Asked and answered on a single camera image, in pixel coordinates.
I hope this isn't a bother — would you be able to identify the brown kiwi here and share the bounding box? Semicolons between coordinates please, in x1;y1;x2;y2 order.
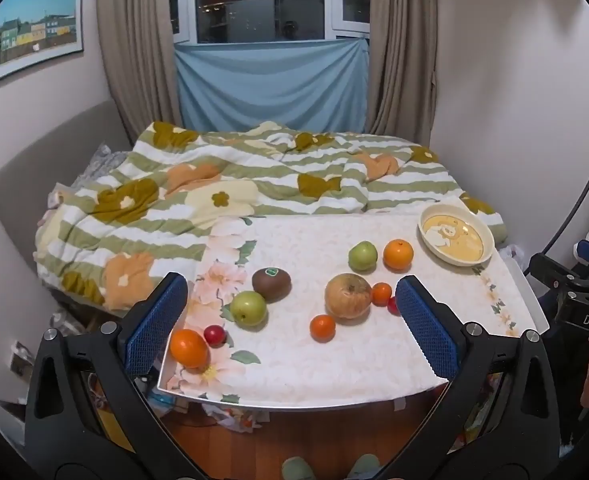
252;267;292;303

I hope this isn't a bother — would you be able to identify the orange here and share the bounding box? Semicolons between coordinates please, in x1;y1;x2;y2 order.
169;329;209;370
383;239;415;271

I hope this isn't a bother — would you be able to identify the yellow red apple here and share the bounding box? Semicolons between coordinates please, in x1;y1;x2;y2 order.
325;273;373;320

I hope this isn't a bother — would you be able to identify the wall poster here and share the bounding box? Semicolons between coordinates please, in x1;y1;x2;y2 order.
0;0;84;87

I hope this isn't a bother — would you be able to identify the cream bowl with cartoon print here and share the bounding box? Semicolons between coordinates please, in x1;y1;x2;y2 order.
417;203;495;267

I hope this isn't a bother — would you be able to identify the crumpled plastic bag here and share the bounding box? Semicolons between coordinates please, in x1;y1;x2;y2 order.
199;400;270;433

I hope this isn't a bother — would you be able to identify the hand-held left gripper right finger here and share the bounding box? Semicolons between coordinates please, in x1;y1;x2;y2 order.
375;275;561;480

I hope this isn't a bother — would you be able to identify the black cable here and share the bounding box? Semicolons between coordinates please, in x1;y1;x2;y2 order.
522;167;589;276

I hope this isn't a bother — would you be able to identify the blue cloth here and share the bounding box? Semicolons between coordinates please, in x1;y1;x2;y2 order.
173;37;370;136

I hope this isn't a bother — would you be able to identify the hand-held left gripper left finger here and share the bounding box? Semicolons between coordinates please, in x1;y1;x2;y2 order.
23;272;210;480

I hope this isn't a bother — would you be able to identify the grey patterned pillow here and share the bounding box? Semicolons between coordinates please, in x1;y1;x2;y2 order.
72;144;132;186

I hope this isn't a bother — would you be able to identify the grey sofa back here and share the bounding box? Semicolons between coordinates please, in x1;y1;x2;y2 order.
0;100;132;286

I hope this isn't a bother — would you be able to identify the green apple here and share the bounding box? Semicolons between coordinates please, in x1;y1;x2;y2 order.
349;241;378;272
230;290;268;328

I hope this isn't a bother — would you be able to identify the light green slipper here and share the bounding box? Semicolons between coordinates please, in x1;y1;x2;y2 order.
280;455;316;480
347;454;381;480

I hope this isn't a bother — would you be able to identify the floral striped blanket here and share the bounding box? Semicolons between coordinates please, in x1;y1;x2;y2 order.
33;120;508;311

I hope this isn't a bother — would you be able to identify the window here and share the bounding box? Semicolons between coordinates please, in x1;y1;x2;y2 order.
167;0;373;46

